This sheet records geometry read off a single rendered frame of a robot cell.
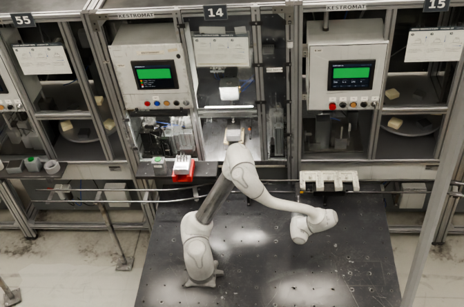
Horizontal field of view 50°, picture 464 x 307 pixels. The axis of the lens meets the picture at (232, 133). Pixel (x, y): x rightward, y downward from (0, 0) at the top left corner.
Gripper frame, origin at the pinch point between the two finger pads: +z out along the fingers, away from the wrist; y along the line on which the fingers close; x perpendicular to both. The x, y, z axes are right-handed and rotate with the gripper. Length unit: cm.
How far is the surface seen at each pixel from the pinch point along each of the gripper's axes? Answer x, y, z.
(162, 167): 87, 10, 7
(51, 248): 197, -88, 12
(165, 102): 79, 55, 19
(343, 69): -25, 77, 17
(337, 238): -24.1, -19.7, -24.4
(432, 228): -2, 215, -194
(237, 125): 39, 19, 39
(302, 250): -2.3, -19.8, -33.8
